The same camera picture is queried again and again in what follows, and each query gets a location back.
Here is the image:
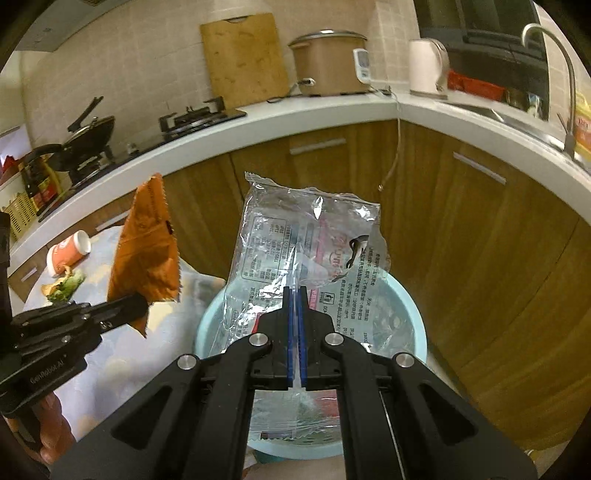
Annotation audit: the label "dark sauce bottles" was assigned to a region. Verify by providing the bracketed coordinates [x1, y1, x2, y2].
[21, 153, 62, 216]

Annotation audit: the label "green bok choy scrap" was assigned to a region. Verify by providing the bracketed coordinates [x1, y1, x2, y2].
[42, 270, 86, 303]

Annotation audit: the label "dangling power cord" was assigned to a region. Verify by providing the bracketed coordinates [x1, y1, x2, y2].
[368, 85, 402, 193]

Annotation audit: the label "black wok pan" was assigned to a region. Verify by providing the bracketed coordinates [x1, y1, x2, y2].
[22, 96, 115, 172]

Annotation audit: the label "white kitchen timer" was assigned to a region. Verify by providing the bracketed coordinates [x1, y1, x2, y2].
[353, 48, 372, 85]

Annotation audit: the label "light blue perforated trash basket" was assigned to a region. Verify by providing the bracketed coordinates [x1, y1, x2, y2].
[194, 272, 428, 460]

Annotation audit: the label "white electric kettle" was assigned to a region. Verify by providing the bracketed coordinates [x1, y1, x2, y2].
[409, 38, 450, 100]

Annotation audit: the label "clear plastic food wrapper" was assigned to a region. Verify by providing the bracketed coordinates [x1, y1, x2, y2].
[212, 171, 392, 441]

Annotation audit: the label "pastel scallop pattern tablecloth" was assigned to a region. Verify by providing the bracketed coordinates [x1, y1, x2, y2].
[24, 226, 225, 440]

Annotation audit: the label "orange white paper cup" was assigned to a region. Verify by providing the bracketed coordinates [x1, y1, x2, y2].
[46, 230, 91, 277]

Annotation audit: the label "chrome sink faucet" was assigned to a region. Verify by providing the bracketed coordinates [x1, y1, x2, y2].
[521, 23, 576, 159]

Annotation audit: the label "woven yellow basket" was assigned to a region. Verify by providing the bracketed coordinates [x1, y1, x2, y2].
[2, 193, 37, 240]

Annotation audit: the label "orange snack wrapper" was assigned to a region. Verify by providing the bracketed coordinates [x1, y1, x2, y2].
[106, 173, 181, 338]

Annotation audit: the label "red package by sink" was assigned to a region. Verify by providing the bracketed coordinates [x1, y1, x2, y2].
[448, 70, 505, 102]

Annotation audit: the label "black gas stove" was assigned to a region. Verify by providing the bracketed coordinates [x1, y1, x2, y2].
[38, 96, 247, 223]

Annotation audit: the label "person's left hand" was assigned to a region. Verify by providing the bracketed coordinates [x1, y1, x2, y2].
[4, 392, 76, 467]

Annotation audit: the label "brown rice cooker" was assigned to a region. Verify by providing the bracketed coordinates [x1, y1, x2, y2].
[288, 29, 370, 97]

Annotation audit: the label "wooden cutting board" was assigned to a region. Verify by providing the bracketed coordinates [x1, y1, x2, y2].
[200, 13, 290, 109]

